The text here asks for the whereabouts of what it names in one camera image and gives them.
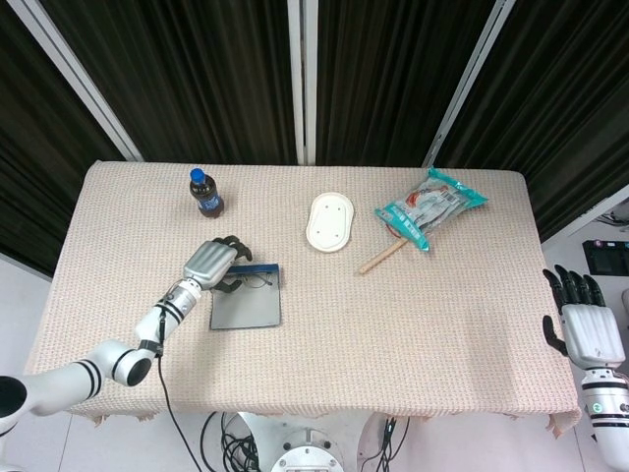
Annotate dark blue rectangular box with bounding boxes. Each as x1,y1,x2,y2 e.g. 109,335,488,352
208,263,285,331

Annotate black pleated curtain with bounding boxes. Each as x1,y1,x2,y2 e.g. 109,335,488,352
0,0,629,279

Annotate white metal frame post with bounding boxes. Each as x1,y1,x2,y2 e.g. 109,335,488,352
19,0,144,162
540,184,629,245
287,0,319,166
421,0,517,167

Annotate black floor cable bundle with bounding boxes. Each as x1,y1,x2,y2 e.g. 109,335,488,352
200,410,261,472

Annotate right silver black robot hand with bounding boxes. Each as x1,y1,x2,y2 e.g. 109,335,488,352
542,264,629,370

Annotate thin-framed eyeglasses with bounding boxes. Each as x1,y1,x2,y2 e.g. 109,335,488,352
229,275,274,290

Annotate beige waffle tablecloth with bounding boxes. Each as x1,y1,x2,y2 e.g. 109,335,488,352
22,159,582,442

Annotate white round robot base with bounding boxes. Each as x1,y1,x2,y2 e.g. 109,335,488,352
235,410,384,472

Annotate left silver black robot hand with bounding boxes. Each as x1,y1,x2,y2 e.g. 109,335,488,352
182,235,255,295

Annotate cola bottle with blue cap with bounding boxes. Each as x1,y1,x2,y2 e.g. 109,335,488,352
188,167,225,219

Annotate teal snack bag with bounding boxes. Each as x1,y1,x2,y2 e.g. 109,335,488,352
373,166,489,254

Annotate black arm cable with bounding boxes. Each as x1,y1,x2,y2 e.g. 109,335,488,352
155,303,203,472

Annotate white oval plastic tray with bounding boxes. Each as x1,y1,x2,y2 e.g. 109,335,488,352
305,192,357,254

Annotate black electronic device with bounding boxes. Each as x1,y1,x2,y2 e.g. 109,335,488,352
582,239,629,276

